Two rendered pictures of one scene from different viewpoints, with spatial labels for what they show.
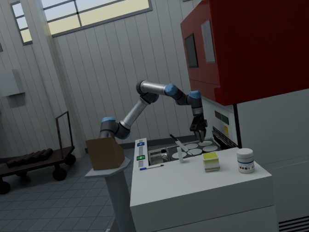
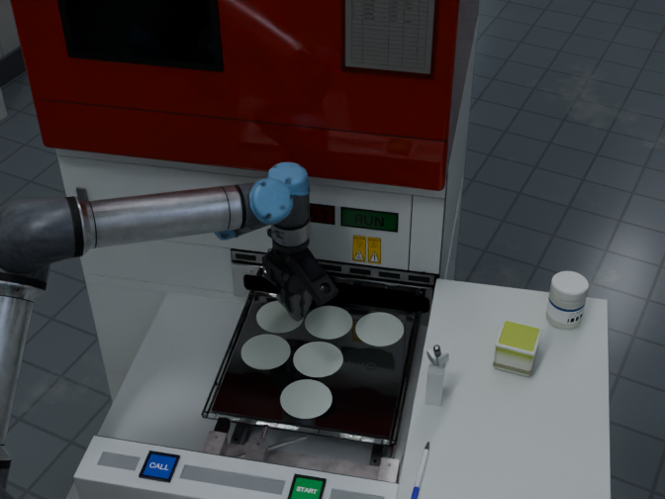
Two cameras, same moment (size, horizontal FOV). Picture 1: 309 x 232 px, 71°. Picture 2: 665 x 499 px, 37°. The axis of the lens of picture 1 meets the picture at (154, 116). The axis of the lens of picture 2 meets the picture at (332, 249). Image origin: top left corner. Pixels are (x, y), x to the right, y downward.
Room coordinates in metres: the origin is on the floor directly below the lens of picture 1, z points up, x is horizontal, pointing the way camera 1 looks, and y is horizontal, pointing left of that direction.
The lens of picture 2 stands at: (1.06, 1.13, 2.34)
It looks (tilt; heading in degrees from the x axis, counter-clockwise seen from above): 40 degrees down; 283
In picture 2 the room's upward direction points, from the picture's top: 1 degrees counter-clockwise
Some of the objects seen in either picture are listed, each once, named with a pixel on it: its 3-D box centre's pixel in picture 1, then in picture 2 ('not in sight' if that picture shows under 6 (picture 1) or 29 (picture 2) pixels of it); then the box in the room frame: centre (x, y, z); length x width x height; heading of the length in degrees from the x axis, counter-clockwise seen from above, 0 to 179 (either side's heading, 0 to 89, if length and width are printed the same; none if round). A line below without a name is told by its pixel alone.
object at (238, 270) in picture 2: (223, 145); (331, 290); (1.41, -0.43, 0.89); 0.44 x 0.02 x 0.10; 1
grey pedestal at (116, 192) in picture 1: (111, 208); not in sight; (1.69, 0.52, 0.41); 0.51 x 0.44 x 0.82; 75
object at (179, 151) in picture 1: (182, 150); (436, 369); (1.15, -0.11, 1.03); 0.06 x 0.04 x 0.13; 91
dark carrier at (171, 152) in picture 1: (194, 152); (318, 359); (1.39, -0.22, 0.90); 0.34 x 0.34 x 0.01; 1
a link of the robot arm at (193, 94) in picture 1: (195, 99); (287, 195); (1.46, -0.30, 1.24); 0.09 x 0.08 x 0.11; 44
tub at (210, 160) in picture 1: (210, 161); (517, 348); (1.01, -0.23, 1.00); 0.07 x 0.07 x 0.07; 82
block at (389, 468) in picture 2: not in sight; (387, 480); (1.21, 0.04, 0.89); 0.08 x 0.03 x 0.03; 91
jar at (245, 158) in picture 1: (245, 160); (566, 300); (0.92, -0.37, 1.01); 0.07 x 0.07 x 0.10
